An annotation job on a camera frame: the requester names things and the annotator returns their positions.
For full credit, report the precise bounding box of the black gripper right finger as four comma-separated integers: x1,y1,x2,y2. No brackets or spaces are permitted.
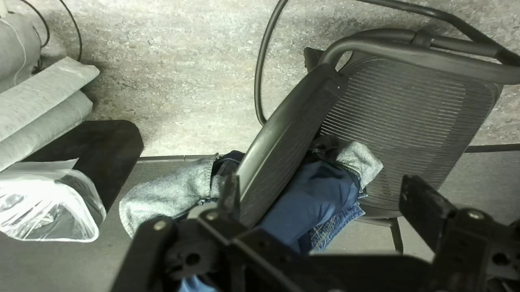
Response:
399,175,520,292

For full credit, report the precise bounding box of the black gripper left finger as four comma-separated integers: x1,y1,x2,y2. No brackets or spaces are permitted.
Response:
111,170,283,292

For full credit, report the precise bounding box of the blue denim jacket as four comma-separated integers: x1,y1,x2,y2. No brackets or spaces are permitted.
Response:
118,141,386,292

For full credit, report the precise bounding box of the black mesh office chair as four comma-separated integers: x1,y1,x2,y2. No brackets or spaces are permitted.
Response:
239,29,520,249

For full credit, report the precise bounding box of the black floor mat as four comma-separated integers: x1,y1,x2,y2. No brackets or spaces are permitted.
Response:
27,120,145,209

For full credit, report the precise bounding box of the clear plastic bag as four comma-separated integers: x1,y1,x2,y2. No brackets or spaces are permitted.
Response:
0,158,108,243

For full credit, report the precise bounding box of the grey folded fabric roll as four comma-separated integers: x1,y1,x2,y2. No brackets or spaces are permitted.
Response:
0,12,100,170

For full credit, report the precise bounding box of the black floor cable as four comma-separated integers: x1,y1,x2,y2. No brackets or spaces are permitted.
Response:
252,0,291,126

